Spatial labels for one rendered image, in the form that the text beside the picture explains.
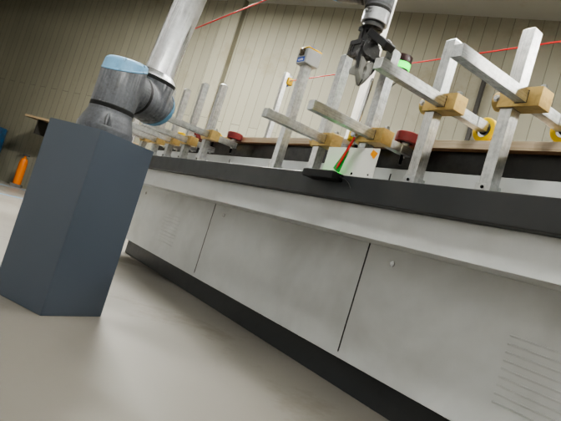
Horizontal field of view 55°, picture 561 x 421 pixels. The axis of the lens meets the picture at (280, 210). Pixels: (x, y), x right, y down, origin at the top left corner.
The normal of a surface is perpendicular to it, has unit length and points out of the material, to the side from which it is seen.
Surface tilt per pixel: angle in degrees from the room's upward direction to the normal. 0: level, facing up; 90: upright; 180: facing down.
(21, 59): 90
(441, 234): 90
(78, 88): 90
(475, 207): 90
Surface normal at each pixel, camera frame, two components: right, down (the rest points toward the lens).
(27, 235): -0.44, -0.18
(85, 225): 0.85, 0.24
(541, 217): -0.79, -0.27
